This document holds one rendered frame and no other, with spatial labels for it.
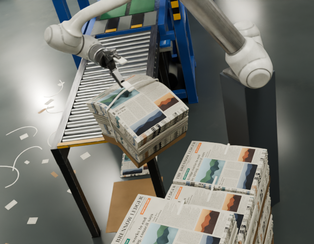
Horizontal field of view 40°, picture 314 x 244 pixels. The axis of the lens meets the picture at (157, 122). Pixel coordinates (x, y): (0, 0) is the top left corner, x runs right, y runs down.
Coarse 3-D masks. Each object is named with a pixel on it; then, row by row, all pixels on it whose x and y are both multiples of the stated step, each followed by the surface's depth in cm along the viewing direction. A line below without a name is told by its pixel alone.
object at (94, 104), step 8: (128, 80) 207; (136, 80) 202; (112, 88) 206; (120, 88) 201; (96, 96) 205; (104, 96) 200; (112, 96) 195; (88, 104) 202; (96, 104) 193; (96, 112) 199; (96, 120) 207; (104, 120) 197; (104, 128) 204; (112, 136) 200
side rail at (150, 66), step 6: (156, 30) 324; (150, 36) 318; (156, 36) 317; (150, 42) 311; (156, 42) 311; (150, 48) 304; (156, 48) 306; (150, 54) 297; (156, 54) 302; (150, 60) 291; (156, 60) 298; (150, 66) 284; (156, 66) 294; (150, 72) 278; (156, 72) 291; (156, 78) 287
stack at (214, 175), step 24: (192, 144) 212; (216, 144) 208; (192, 168) 199; (216, 168) 196; (240, 168) 192; (264, 168) 197; (168, 192) 190; (192, 192) 187; (216, 192) 185; (240, 192) 182; (264, 192) 201; (240, 216) 172; (264, 216) 209; (240, 240) 164
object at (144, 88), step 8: (152, 80) 198; (136, 88) 195; (144, 88) 194; (152, 88) 193; (120, 96) 192; (128, 96) 191; (136, 96) 190; (104, 104) 190; (112, 104) 189; (120, 104) 187; (128, 104) 187; (104, 112) 190; (112, 112) 184; (112, 120) 187
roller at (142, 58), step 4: (144, 56) 297; (128, 60) 298; (132, 60) 297; (136, 60) 297; (140, 60) 296; (144, 60) 296; (92, 64) 302; (116, 64) 299; (88, 68) 302; (92, 68) 302
